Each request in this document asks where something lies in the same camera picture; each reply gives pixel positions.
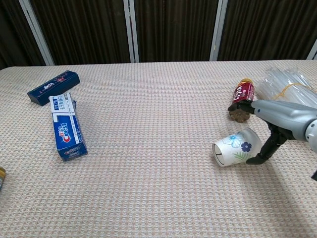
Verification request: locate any red Costa coffee bottle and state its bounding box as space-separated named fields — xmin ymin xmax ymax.
xmin=227 ymin=78 xmax=256 ymax=123

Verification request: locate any dark blue toothpaste box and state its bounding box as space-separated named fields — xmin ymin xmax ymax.
xmin=26 ymin=70 xmax=81 ymax=107

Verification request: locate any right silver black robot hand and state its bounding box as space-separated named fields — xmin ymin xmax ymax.
xmin=227 ymin=99 xmax=317 ymax=166

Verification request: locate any grey partition frame post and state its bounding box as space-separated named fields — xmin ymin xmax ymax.
xmin=306 ymin=41 xmax=317 ymax=60
xmin=18 ymin=0 xmax=55 ymax=66
xmin=209 ymin=0 xmax=228 ymax=61
xmin=123 ymin=0 xmax=139 ymax=63

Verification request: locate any yellow rubber band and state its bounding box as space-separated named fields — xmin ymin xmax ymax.
xmin=271 ymin=83 xmax=312 ymax=101

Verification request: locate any beige woven tablecloth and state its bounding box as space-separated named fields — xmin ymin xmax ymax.
xmin=0 ymin=59 xmax=317 ymax=238

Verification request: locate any blue white Crest toothpaste box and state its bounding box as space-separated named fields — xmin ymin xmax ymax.
xmin=48 ymin=92 xmax=89 ymax=163

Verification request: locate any white floral paper cup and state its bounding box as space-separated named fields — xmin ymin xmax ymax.
xmin=212 ymin=127 xmax=263 ymax=168

